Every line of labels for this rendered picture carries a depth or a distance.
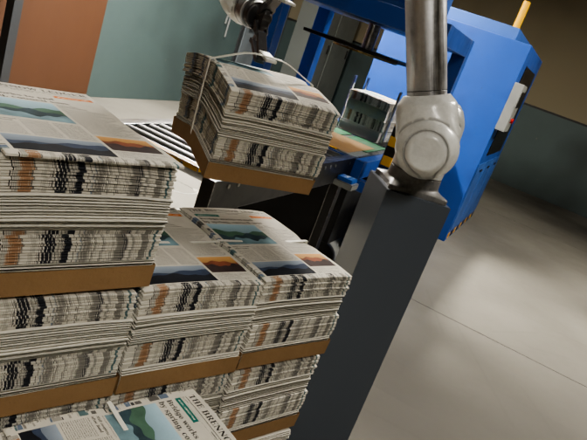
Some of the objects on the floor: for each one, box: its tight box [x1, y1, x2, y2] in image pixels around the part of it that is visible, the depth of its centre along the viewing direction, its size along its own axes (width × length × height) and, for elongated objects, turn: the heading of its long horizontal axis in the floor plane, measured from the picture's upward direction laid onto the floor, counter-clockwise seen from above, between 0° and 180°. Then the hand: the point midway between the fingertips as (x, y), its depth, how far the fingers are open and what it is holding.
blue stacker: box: [363, 1, 542, 241], centre depth 585 cm, size 150×130×207 cm
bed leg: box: [307, 183, 342, 251], centre depth 318 cm, size 6×6×68 cm
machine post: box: [295, 6, 335, 86], centre depth 392 cm, size 9×9×155 cm
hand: (279, 30), depth 149 cm, fingers open, 14 cm apart
